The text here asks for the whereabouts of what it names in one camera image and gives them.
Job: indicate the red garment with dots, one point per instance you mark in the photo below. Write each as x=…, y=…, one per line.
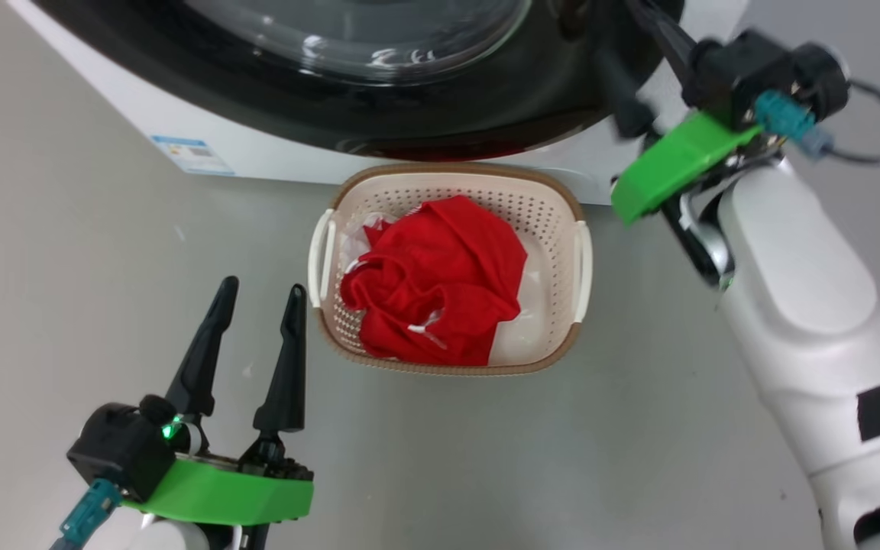
x=440, y=283

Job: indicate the blue energy label sticker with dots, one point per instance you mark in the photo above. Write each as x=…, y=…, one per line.
x=192, y=155

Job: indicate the cream basket with brown rim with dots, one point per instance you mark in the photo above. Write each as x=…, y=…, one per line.
x=547, y=214

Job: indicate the black round glass washer door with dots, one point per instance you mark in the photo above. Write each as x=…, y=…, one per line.
x=547, y=76

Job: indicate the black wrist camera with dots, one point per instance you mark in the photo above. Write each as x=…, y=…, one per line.
x=761, y=72
x=119, y=451

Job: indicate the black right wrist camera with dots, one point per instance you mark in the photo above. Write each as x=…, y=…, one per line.
x=761, y=72

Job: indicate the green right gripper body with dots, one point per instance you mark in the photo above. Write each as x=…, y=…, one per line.
x=677, y=164

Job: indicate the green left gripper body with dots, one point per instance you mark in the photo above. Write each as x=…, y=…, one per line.
x=234, y=495

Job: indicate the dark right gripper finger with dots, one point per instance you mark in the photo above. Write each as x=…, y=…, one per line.
x=669, y=34
x=627, y=99

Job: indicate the teal right camera connector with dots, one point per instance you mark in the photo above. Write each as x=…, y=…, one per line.
x=791, y=122

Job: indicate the teal camera connector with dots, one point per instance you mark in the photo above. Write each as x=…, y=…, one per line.
x=791, y=122
x=88, y=512

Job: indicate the teal left camera connector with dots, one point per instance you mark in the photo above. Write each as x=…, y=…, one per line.
x=88, y=512

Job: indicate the white front-load washing machine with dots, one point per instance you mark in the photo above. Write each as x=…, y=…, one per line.
x=127, y=88

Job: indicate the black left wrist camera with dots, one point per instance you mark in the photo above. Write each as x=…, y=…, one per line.
x=119, y=451

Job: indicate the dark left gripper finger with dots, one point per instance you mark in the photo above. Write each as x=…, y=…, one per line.
x=285, y=367
x=199, y=359

